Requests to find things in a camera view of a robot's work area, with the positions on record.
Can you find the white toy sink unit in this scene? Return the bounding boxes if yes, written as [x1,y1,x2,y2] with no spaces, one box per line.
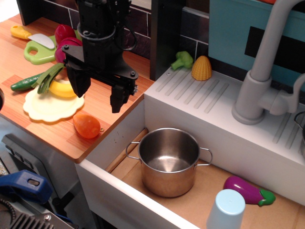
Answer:
[76,70,305,229]

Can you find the yellow toy banana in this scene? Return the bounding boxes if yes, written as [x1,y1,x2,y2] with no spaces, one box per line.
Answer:
[49,80,76,98]

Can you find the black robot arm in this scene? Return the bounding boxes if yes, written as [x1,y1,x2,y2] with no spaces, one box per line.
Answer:
[62,0,139,113]

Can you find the yellow-handled toy knife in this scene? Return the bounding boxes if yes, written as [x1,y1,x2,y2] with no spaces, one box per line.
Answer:
[10,25,55,49]

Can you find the green toy cucumber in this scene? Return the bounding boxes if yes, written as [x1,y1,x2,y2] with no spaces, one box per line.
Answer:
[10,73,42,92]

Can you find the cream flower-shaped plate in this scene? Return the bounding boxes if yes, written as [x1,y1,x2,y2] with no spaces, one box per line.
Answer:
[23,88,84,123]

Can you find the grey toy faucet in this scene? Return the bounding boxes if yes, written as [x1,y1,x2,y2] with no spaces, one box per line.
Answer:
[232,0,305,125]

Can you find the magenta toy fruit half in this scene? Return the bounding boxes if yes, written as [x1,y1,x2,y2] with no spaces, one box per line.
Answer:
[54,37,83,64]

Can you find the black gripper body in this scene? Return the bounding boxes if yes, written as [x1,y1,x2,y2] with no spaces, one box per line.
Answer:
[61,28,138,95]

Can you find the red toy apple half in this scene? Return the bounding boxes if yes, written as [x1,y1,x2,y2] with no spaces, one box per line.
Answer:
[54,24,76,45]

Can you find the green toy cutting board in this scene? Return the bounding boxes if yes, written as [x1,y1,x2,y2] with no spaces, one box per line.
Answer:
[24,35,82,65]

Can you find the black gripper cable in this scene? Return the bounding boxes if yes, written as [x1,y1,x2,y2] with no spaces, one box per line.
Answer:
[116,22,138,51]

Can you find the stainless steel pot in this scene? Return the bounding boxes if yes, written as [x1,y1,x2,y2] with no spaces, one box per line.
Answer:
[136,128,204,198]

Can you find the wooden toy counter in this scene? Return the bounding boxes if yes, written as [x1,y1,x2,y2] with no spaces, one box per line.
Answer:
[0,15,152,163]

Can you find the yellow toy corn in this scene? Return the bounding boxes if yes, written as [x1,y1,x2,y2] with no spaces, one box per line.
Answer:
[192,56,212,81]

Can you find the orange toy carrot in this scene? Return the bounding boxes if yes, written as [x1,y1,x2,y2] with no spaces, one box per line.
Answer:
[73,114,101,139]

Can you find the green felt leek leaves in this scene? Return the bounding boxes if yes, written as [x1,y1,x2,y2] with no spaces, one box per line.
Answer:
[31,63,64,94]

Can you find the green toy broccoli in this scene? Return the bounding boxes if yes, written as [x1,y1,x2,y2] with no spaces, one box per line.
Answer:
[171,51,193,71]

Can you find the light blue plastic cup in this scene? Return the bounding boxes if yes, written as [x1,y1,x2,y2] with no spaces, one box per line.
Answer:
[206,189,245,229]

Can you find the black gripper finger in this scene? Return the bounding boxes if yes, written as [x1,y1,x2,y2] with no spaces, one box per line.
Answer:
[110,85,129,113]
[66,67,91,98]

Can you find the blue clamp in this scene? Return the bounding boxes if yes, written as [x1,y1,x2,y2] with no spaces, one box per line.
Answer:
[0,170,53,204]

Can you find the purple toy eggplant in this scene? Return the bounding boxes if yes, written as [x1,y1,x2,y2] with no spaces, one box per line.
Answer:
[223,176,276,207]

